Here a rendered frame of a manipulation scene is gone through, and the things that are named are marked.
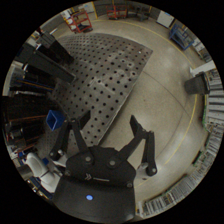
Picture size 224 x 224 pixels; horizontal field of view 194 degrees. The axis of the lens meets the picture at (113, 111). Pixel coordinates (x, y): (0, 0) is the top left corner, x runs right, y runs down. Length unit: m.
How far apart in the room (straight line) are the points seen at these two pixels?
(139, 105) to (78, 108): 0.94
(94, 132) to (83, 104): 0.18
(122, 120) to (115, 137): 0.32
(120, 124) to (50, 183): 1.18
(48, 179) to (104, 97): 0.79
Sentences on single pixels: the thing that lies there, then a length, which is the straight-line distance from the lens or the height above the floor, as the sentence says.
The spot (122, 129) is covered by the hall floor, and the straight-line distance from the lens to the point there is 1.12.
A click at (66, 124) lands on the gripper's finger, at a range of 0.15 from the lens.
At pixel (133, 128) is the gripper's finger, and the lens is 0.17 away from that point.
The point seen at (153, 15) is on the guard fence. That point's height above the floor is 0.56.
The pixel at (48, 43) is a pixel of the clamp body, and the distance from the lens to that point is 0.51.
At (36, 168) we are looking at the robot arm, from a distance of 0.70.
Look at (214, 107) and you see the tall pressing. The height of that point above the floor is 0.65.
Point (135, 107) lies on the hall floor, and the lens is 1.10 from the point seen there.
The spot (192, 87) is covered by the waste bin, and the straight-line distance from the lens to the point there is 1.97.
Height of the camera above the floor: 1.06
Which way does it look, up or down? 86 degrees down
